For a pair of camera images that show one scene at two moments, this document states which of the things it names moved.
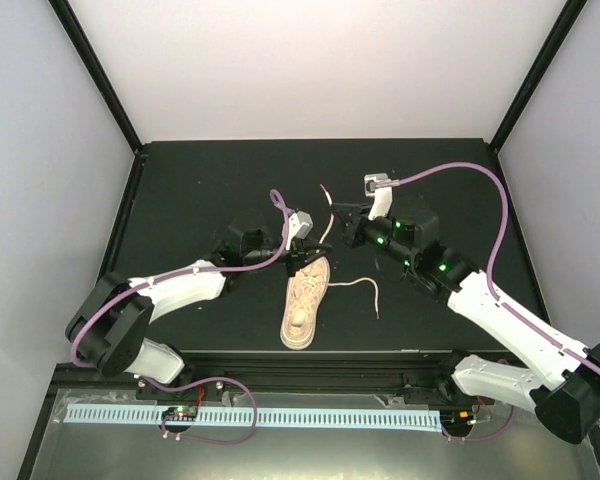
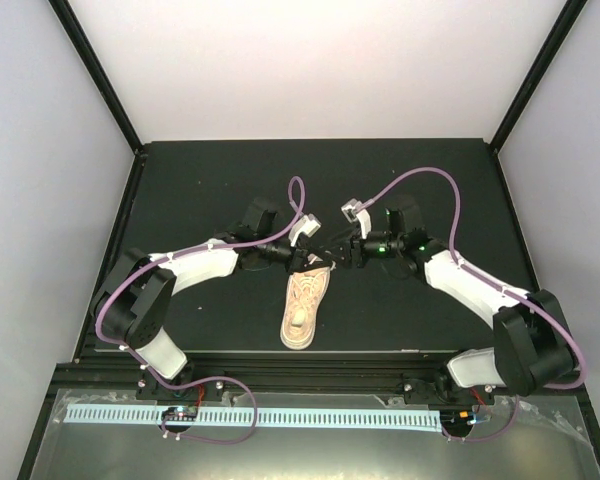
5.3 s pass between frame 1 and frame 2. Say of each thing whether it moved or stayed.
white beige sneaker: stayed
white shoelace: moved
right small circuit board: stayed
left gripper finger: moved
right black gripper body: moved
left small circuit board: stayed
